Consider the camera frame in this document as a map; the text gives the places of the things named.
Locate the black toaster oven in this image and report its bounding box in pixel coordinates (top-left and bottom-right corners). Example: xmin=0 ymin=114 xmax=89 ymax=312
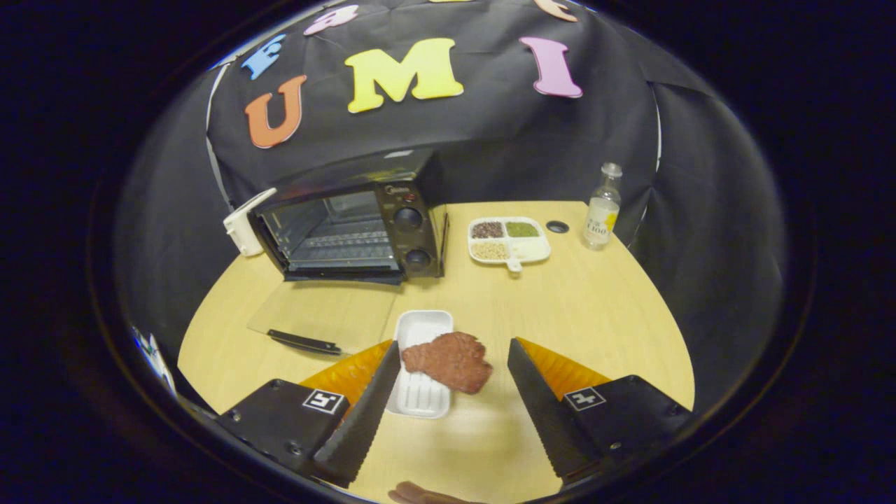
xmin=246 ymin=148 xmax=449 ymax=356

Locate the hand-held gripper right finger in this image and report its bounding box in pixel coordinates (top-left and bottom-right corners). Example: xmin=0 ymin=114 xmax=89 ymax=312
xmin=507 ymin=337 xmax=694 ymax=489

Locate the white divided dish with grains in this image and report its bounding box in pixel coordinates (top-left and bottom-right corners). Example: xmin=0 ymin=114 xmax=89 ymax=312
xmin=467 ymin=216 xmax=552 ymax=273

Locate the white bread toaster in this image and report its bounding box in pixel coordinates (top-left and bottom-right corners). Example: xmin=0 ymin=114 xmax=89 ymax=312
xmin=223 ymin=188 xmax=278 ymax=258

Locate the white rectangular tray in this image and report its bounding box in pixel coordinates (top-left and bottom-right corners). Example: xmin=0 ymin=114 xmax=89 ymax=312
xmin=386 ymin=310 xmax=454 ymax=419

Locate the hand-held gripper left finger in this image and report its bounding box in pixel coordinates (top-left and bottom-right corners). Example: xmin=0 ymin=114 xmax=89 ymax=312
xmin=213 ymin=339 xmax=401 ymax=489

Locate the clear glass bottle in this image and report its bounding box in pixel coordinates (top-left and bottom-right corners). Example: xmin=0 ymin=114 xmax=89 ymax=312
xmin=582 ymin=162 xmax=623 ymax=251

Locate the red meat steak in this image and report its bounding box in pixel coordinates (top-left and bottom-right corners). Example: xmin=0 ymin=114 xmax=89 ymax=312
xmin=401 ymin=332 xmax=494 ymax=395

